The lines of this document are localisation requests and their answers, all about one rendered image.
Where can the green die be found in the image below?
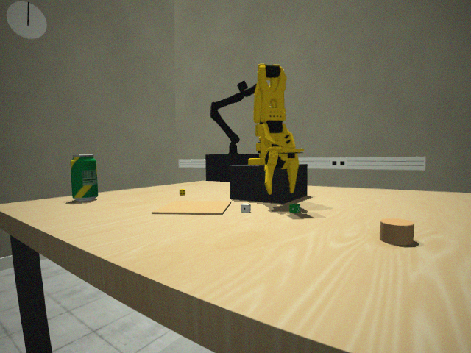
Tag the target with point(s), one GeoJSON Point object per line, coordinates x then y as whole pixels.
{"type": "Point", "coordinates": [294, 208]}

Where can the brown cylinder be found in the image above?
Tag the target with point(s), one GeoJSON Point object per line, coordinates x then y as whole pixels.
{"type": "Point", "coordinates": [396, 231]}

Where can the tan flat mat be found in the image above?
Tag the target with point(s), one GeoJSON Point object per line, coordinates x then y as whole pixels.
{"type": "Point", "coordinates": [194, 208]}

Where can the green drink can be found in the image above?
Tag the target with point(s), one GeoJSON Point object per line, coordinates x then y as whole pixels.
{"type": "Point", "coordinates": [84, 178]}

